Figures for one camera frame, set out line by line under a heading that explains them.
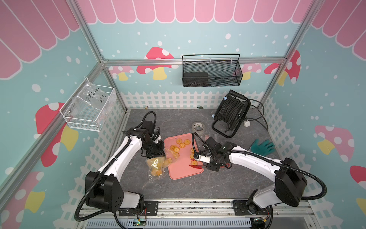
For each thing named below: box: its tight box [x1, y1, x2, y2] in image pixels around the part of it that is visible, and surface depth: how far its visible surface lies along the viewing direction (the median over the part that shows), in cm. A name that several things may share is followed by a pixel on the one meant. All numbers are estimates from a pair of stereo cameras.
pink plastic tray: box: [163, 133, 205, 180], surface depth 92 cm
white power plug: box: [243, 120, 251, 128], surface depth 109 cm
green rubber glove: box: [251, 138, 275, 157], surface depth 98 cm
